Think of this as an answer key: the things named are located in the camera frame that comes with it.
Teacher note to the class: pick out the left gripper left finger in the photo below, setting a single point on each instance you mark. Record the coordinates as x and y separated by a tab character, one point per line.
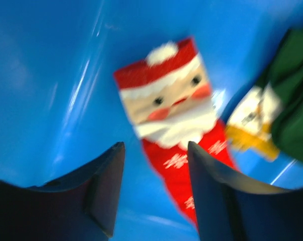
81	205

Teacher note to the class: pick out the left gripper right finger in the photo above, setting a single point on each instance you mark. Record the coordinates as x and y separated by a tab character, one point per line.
232	206

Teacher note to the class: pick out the red snowflake sock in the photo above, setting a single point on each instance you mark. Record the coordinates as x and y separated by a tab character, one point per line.
167	97

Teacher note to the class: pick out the blue plastic bin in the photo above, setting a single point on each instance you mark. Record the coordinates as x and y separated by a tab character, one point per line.
59	106

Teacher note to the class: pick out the green tree sock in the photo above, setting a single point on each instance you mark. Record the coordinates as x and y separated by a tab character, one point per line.
269	118

